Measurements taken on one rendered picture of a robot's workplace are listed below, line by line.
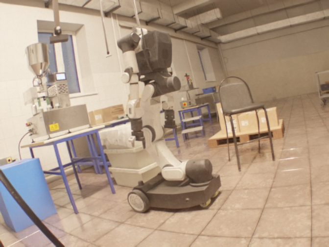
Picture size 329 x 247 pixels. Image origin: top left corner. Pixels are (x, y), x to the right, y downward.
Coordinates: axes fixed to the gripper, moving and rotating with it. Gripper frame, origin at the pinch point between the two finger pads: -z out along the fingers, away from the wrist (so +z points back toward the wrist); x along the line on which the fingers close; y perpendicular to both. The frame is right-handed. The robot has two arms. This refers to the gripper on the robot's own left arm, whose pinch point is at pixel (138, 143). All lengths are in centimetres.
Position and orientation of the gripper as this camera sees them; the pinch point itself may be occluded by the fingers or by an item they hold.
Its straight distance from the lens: 175.0
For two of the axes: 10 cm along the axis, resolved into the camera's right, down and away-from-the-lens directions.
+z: -0.5, -9.8, -1.8
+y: -5.4, 1.8, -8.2
